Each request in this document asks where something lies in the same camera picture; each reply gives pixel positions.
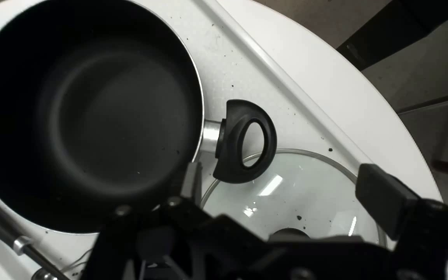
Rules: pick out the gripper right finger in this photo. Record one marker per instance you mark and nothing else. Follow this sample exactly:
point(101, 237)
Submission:
point(387, 198)

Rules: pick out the glass lid with black knob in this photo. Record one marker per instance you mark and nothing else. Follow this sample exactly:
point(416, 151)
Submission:
point(301, 194)

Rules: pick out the black furniture beam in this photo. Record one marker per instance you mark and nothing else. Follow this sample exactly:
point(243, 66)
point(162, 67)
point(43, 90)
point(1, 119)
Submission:
point(395, 27)

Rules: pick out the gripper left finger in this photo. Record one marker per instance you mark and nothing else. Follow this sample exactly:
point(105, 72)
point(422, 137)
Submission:
point(158, 233)

